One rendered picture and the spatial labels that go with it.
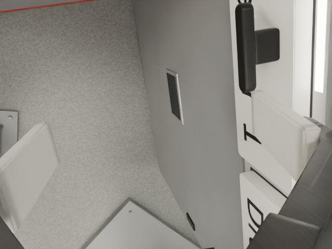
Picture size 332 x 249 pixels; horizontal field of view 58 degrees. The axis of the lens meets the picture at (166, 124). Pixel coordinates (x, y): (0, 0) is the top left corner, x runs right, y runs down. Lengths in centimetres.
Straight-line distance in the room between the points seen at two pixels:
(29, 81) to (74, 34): 23
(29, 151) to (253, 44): 19
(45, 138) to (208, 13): 33
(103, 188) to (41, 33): 65
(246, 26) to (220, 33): 17
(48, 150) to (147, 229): 124
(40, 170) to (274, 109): 13
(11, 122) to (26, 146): 103
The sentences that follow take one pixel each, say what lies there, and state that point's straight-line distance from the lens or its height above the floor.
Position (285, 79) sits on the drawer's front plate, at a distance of 28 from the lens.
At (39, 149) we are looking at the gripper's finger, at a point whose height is 97.
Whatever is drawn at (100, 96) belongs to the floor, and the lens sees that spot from 117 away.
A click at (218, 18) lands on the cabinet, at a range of 43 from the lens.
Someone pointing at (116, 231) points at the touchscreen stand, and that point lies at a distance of 139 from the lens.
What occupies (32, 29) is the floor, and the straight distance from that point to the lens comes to 115.
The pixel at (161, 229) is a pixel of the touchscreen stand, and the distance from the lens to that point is 144.
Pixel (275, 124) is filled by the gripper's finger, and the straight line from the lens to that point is 17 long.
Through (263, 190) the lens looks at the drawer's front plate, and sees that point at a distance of 38.
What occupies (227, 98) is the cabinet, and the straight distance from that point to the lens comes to 44.
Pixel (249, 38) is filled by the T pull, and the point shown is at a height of 91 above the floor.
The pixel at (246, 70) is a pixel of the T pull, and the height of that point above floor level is 91.
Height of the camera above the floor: 114
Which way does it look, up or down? 67 degrees down
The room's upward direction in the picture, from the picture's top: 139 degrees clockwise
